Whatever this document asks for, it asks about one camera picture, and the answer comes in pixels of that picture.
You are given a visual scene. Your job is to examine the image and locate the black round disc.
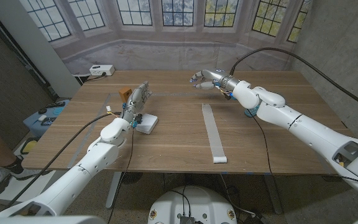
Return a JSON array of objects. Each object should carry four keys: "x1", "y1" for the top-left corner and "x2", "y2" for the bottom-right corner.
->
[{"x1": 122, "y1": 172, "x2": 144, "y2": 185}]

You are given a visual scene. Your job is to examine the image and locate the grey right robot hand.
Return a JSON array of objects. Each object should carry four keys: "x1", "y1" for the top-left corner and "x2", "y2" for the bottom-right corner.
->
[{"x1": 190, "y1": 68, "x2": 241, "y2": 93}]

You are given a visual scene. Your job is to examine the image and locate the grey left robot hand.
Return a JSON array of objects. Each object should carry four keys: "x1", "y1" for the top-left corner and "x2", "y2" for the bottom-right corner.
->
[{"x1": 122, "y1": 81, "x2": 152, "y2": 123}]

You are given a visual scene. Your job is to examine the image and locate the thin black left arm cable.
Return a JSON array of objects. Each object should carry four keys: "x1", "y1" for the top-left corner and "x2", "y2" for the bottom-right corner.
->
[{"x1": 106, "y1": 126, "x2": 135, "y2": 224}]

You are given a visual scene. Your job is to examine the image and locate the black remote control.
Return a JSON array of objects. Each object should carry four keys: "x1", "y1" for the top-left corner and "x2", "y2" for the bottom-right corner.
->
[{"x1": 45, "y1": 101, "x2": 67, "y2": 109}]

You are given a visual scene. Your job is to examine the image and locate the flat white square box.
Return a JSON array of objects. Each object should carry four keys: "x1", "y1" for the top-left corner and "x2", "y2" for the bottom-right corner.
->
[{"x1": 135, "y1": 113, "x2": 159, "y2": 135}]

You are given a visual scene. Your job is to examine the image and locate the light blue storage box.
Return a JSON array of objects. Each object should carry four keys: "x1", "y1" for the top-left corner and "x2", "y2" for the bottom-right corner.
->
[{"x1": 22, "y1": 99, "x2": 71, "y2": 138}]

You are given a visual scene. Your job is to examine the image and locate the printed window backdrop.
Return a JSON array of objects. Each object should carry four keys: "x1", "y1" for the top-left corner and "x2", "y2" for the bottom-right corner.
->
[{"x1": 19, "y1": 0, "x2": 313, "y2": 75}]

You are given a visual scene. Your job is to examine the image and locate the black handheld device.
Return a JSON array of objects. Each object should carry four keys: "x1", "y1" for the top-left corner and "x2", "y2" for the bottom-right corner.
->
[{"x1": 40, "y1": 116, "x2": 58, "y2": 126}]

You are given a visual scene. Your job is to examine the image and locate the white gauze bandage strip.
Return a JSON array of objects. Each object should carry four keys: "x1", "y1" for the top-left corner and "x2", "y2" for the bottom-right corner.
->
[{"x1": 201, "y1": 103, "x2": 228, "y2": 164}]

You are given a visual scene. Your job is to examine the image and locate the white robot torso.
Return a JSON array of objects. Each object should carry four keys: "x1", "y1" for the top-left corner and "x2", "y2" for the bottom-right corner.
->
[{"x1": 147, "y1": 185, "x2": 238, "y2": 224}]

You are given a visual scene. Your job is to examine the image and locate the white floor mat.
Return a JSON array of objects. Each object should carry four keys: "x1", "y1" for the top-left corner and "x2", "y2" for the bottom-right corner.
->
[{"x1": 0, "y1": 149, "x2": 57, "y2": 206}]

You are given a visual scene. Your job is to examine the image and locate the black power cord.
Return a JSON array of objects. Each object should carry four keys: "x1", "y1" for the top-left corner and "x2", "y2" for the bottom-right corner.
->
[{"x1": 85, "y1": 72, "x2": 108, "y2": 82}]

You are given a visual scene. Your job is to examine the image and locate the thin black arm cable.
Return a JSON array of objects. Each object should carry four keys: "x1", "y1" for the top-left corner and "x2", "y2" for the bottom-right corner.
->
[
  {"x1": 247, "y1": 108, "x2": 273, "y2": 174},
  {"x1": 106, "y1": 126, "x2": 135, "y2": 224}
]

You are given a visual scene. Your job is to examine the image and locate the yellow black pad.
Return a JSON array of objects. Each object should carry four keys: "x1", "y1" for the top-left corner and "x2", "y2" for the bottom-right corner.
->
[{"x1": 20, "y1": 138, "x2": 39, "y2": 154}]

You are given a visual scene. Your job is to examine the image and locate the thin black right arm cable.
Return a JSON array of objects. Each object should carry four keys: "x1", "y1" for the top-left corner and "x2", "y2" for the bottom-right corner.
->
[{"x1": 247, "y1": 108, "x2": 273, "y2": 174}]

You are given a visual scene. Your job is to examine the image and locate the white power strip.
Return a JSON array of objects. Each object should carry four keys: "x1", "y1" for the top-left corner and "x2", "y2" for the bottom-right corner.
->
[{"x1": 89, "y1": 64, "x2": 116, "y2": 77}]

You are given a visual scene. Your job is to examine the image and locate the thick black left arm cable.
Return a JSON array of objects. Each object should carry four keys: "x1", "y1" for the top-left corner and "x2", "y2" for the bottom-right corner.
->
[{"x1": 7, "y1": 111, "x2": 123, "y2": 207}]

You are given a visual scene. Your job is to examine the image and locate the brown wooden block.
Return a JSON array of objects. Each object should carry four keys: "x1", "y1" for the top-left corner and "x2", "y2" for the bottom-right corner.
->
[{"x1": 118, "y1": 87, "x2": 133, "y2": 103}]

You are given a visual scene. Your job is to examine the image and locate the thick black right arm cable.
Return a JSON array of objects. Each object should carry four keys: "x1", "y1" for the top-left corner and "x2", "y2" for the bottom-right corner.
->
[{"x1": 229, "y1": 47, "x2": 358, "y2": 116}]

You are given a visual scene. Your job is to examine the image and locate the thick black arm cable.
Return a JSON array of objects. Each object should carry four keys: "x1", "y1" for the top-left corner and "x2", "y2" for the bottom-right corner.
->
[
  {"x1": 229, "y1": 47, "x2": 358, "y2": 116},
  {"x1": 7, "y1": 111, "x2": 123, "y2": 207}
]

